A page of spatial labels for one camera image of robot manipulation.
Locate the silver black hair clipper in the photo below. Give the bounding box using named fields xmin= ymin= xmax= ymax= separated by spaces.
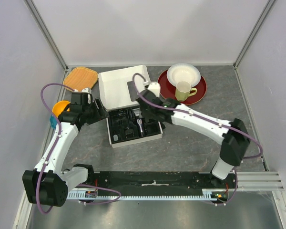
xmin=133 ymin=108 xmax=144 ymax=136

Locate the black guard comb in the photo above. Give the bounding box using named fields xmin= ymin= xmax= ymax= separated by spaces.
xmin=124 ymin=129 xmax=134 ymax=139

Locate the white cardboard box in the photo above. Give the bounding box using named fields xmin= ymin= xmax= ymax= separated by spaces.
xmin=97 ymin=64 xmax=163 ymax=149

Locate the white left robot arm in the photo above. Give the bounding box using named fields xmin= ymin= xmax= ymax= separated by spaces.
xmin=22 ymin=91 xmax=108 ymax=207

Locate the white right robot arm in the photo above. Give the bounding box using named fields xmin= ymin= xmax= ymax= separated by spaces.
xmin=136 ymin=89 xmax=250 ymax=188

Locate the orange small bowl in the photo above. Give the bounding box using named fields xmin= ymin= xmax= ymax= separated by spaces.
xmin=52 ymin=100 xmax=70 ymax=117

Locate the red round plate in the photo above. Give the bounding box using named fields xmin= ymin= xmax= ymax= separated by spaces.
xmin=157 ymin=70 xmax=208 ymax=106

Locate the black plastic insert tray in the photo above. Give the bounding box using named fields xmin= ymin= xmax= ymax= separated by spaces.
xmin=107 ymin=106 xmax=163 ymax=148

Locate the teal dotted plate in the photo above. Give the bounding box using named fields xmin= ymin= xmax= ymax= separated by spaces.
xmin=50 ymin=115 xmax=57 ymax=129

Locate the woven orange tray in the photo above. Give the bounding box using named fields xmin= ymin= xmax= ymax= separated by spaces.
xmin=63 ymin=66 xmax=98 ymax=91

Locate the light green mug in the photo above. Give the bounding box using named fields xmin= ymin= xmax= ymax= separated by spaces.
xmin=175 ymin=81 xmax=198 ymax=102

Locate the white ceramic bowl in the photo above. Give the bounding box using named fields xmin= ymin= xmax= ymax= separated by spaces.
xmin=167 ymin=63 xmax=201 ymax=87

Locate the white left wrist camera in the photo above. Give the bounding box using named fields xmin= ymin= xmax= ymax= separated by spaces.
xmin=81 ymin=87 xmax=91 ymax=94

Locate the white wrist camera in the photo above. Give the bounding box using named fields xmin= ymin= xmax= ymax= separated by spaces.
xmin=81 ymin=87 xmax=91 ymax=94
xmin=144 ymin=81 xmax=161 ymax=97

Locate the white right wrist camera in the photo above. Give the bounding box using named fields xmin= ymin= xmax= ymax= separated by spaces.
xmin=144 ymin=81 xmax=161 ymax=97

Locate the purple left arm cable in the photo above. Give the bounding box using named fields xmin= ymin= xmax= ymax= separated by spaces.
xmin=36 ymin=83 xmax=122 ymax=213

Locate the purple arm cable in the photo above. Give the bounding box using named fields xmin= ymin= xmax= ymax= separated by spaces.
xmin=133 ymin=73 xmax=263 ymax=207
xmin=36 ymin=83 xmax=122 ymax=213

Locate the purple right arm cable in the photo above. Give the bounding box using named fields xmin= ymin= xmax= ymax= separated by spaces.
xmin=133 ymin=73 xmax=263 ymax=207

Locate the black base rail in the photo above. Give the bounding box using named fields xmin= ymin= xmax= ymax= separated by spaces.
xmin=84 ymin=171 xmax=236 ymax=195

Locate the light blue cable duct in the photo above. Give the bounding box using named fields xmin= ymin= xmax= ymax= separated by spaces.
xmin=67 ymin=189 xmax=228 ymax=201

